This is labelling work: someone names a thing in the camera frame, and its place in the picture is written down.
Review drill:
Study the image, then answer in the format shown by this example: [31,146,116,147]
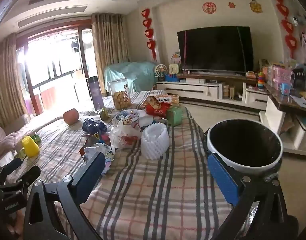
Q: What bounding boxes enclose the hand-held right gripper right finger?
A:
[208,153,299,240]

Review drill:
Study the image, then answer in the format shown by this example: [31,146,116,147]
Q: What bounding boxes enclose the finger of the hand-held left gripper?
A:
[16,165,42,190]

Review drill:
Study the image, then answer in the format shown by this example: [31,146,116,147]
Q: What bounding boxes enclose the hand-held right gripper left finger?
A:
[23,152,106,240]

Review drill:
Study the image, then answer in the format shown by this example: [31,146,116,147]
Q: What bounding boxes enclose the white trash bin black liner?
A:
[204,118,284,180]

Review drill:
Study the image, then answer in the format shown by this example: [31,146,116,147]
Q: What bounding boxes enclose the white plastic bag red print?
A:
[109,120,142,153]

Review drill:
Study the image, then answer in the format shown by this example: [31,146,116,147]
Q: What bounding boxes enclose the green tissue box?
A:
[166,106,187,127]

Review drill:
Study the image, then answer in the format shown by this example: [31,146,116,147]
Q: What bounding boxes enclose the crumpled white paper wrappers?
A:
[79,134,114,174]

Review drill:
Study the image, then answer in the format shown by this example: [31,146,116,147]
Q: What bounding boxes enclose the pink striped sofa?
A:
[0,114,36,167]

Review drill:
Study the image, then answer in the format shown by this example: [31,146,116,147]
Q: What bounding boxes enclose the dark blue plastic bag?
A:
[82,118,107,133]

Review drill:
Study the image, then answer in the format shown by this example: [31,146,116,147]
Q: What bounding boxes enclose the plaid blanket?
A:
[0,90,233,240]

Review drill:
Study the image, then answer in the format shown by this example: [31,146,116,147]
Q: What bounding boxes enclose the reddish round fruit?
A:
[63,108,80,125]

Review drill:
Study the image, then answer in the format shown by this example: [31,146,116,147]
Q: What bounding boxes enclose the colourful printed wrapper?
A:
[112,109,143,130]

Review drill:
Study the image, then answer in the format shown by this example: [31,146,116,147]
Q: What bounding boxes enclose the white foam fruit net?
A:
[140,122,170,160]

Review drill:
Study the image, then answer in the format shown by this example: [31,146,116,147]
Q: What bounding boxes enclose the dark top white side table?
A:
[259,82,306,155]

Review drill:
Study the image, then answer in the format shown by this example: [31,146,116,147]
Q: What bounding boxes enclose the white tissue pack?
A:
[138,110,158,128]

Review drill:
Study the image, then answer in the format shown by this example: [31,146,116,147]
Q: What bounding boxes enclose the dark purple tumbler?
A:
[87,76,105,110]

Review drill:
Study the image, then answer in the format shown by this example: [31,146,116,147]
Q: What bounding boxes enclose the clear jar of cookies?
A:
[108,78,132,110]

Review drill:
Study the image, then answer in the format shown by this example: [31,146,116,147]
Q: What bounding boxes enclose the white storage box teal lid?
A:
[289,115,306,154]

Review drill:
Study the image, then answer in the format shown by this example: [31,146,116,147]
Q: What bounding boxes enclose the white television cabinet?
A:
[157,74,271,105]

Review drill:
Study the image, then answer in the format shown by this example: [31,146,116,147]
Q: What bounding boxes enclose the red snack bag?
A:
[145,102,173,118]

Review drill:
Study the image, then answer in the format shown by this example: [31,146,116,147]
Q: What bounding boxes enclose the beige patterned curtain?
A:
[91,12,130,103]
[0,34,29,128]

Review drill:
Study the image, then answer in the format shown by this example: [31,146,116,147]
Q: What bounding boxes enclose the orange printed snack box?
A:
[149,94,180,105]

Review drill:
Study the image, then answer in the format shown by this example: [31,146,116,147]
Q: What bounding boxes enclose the teal covered armchair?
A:
[103,61,158,93]

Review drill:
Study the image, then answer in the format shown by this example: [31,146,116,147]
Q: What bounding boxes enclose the brown framed glass door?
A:
[16,26,93,115]

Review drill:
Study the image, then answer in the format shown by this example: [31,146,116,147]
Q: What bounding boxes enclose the pink toy box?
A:
[271,64,292,90]

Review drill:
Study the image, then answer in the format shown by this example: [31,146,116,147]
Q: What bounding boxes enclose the black flat television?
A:
[177,26,254,74]

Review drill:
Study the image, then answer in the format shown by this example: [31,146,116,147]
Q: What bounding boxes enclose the round red paper cutting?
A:
[202,2,217,14]

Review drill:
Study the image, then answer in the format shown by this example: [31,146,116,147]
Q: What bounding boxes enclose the rainbow stacking ring toy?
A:
[257,72,267,90]

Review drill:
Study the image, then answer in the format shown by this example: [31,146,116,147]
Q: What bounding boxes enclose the red heart decoration string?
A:
[270,0,298,58]
[141,8,157,60]

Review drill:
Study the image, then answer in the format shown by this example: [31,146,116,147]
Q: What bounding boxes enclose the gold wall sticker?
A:
[249,0,263,13]

